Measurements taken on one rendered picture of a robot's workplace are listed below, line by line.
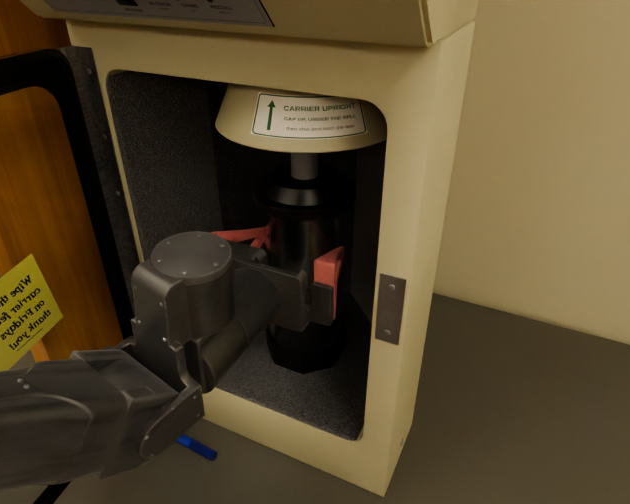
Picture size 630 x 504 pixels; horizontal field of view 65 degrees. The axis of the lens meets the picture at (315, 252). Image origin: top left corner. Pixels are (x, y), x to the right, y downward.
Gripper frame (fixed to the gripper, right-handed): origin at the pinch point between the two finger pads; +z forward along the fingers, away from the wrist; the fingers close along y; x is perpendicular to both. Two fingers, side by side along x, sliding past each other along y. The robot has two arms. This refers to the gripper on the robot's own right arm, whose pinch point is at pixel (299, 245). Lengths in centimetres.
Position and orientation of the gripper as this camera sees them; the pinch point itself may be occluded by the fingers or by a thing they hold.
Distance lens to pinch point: 53.6
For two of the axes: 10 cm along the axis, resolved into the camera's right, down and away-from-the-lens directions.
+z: 4.4, -5.1, 7.4
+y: -9.0, -2.3, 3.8
